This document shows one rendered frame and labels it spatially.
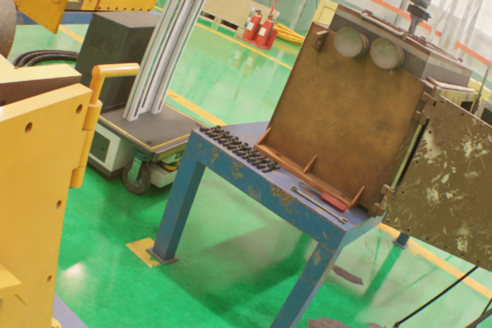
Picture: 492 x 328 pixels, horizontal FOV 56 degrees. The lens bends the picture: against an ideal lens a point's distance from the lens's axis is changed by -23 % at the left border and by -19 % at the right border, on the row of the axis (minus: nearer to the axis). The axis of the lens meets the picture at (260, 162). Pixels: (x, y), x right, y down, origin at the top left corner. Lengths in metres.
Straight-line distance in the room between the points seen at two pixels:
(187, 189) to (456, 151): 1.14
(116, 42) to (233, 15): 6.26
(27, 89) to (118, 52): 2.37
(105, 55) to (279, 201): 1.37
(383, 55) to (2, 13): 1.57
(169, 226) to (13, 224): 1.93
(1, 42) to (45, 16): 2.41
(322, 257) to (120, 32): 1.61
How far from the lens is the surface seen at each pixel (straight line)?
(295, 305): 2.21
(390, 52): 2.06
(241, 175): 2.19
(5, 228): 0.58
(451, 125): 2.05
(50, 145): 0.59
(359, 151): 2.21
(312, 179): 2.26
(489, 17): 11.98
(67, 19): 3.99
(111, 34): 2.98
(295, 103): 2.32
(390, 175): 2.13
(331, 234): 2.04
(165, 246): 2.53
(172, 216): 2.45
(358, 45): 2.10
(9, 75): 0.59
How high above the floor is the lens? 1.43
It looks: 21 degrees down
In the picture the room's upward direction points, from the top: 23 degrees clockwise
